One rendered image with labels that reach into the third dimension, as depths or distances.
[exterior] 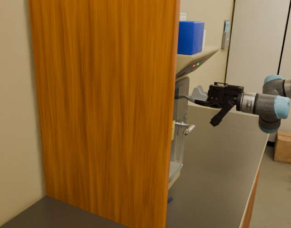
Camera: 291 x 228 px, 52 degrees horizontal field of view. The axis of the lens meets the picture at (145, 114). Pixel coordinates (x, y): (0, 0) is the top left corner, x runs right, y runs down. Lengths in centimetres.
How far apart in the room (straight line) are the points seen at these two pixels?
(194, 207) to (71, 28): 76
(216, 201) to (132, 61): 66
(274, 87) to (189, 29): 49
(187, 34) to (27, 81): 56
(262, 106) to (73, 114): 63
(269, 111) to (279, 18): 289
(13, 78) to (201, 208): 80
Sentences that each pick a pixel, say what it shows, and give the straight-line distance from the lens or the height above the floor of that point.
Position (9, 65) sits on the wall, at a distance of 104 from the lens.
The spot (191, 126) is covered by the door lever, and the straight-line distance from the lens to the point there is 116.
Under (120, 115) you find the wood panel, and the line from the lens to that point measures 88.
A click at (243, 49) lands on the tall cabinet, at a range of 397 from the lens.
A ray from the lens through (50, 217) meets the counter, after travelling 113.
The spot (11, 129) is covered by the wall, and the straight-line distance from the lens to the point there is 108.
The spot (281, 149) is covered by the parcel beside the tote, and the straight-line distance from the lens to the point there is 381.
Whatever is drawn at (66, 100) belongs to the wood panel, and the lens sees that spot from 100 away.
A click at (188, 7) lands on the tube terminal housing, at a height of 164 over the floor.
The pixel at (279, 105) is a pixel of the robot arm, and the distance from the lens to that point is 107.
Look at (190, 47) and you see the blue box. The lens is 86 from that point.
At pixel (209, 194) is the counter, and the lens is 126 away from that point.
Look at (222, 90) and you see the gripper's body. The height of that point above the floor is 137.
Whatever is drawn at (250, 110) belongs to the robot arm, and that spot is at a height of 131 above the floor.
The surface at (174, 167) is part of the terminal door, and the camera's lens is 121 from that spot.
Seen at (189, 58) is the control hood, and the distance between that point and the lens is 84.
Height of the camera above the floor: 162
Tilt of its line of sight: 19 degrees down
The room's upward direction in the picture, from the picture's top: 2 degrees clockwise
